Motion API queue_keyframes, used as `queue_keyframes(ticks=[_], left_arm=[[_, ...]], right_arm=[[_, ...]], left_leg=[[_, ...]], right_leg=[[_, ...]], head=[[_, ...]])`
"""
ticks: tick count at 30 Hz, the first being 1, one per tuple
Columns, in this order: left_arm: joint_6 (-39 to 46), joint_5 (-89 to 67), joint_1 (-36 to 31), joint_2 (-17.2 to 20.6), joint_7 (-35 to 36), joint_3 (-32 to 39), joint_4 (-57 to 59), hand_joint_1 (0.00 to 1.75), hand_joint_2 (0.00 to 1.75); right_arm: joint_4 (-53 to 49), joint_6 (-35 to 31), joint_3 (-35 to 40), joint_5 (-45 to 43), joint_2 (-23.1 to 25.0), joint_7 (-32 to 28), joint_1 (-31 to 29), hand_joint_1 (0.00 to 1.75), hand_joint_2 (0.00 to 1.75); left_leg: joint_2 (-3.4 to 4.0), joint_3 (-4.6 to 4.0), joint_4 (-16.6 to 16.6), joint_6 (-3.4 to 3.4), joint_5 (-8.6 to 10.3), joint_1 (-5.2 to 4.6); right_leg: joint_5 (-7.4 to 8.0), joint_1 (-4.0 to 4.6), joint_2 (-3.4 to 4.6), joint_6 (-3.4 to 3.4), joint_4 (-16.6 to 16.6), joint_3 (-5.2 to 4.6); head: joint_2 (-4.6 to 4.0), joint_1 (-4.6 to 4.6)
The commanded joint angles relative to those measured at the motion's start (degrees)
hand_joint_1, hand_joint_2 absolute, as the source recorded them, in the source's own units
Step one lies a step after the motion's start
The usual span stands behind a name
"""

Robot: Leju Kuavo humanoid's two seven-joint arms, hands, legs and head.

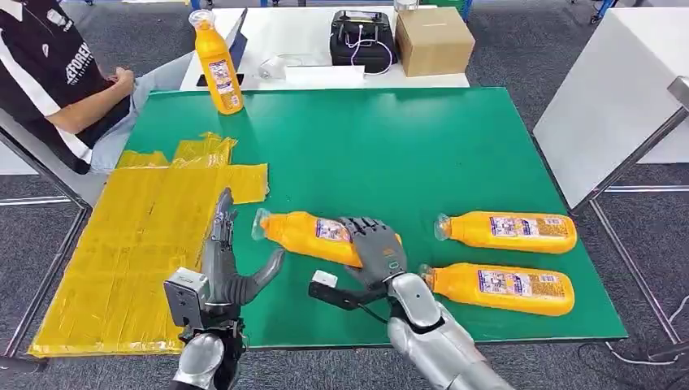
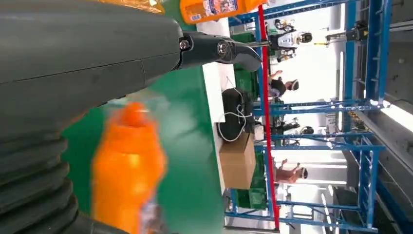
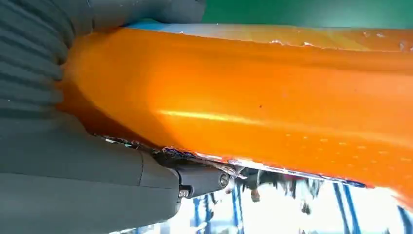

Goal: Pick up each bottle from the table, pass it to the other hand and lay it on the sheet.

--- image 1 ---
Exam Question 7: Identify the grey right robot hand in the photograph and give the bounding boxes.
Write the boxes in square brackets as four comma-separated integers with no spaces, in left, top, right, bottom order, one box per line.
[337,216,409,289]

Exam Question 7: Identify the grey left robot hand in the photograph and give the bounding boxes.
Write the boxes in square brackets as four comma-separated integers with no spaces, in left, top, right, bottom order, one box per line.
[200,187,286,308]

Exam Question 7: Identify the orange drink bottle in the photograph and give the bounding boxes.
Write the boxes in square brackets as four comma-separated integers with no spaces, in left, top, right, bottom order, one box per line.
[188,9,245,115]
[434,210,578,255]
[418,262,576,318]
[251,208,403,269]

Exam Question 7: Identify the green table mat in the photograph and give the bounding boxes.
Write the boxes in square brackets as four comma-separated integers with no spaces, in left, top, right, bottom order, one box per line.
[122,87,629,350]

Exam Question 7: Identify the yellow plastic sheet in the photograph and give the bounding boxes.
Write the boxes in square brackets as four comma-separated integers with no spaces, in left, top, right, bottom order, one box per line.
[28,132,269,359]

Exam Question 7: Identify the white side panel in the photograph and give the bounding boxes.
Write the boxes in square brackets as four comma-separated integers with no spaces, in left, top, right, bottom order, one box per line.
[0,110,109,208]
[532,6,689,210]

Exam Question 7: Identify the white flat paper box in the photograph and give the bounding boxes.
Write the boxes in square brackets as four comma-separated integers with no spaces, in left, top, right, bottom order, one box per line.
[284,65,366,90]

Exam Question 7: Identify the black phone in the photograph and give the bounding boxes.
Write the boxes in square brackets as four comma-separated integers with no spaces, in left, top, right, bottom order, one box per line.
[196,72,245,89]

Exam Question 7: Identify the black controller case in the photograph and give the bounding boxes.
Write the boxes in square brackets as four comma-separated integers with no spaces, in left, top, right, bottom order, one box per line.
[329,9,398,75]

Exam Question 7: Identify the clear plastic bag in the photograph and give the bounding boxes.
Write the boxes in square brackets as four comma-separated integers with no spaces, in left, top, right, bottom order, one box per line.
[257,52,331,81]

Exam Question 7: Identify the brown cardboard box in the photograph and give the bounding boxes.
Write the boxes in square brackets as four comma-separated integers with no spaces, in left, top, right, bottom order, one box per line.
[394,6,476,78]

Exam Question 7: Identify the person's hand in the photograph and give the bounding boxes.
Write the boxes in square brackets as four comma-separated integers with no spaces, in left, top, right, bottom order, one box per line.
[105,67,137,99]

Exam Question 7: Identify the dark tablet with stand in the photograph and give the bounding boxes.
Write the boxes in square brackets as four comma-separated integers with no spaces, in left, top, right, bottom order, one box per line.
[228,7,249,74]

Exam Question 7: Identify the white table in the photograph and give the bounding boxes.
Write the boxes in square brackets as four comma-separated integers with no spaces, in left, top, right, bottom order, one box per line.
[178,6,470,93]

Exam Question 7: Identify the person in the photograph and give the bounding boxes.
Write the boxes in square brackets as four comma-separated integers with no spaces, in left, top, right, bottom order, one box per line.
[0,0,195,176]

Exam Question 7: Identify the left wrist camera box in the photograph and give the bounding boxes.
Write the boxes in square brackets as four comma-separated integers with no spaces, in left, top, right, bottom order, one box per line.
[162,267,212,329]

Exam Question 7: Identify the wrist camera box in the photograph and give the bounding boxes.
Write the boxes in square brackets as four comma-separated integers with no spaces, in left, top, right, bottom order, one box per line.
[162,267,212,329]
[308,270,388,312]

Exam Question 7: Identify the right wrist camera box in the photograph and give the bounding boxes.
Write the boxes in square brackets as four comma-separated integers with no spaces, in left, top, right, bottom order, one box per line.
[308,270,388,312]

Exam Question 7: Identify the metal table frame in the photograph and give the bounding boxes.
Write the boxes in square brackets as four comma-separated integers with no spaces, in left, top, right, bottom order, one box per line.
[0,128,93,361]
[571,106,689,345]

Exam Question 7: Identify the white floor cable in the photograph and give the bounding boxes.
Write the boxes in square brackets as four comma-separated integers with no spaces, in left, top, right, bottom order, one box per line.
[605,292,689,367]

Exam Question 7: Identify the grey metal bracket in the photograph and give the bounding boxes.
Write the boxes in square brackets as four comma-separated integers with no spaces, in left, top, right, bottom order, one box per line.
[667,75,689,111]

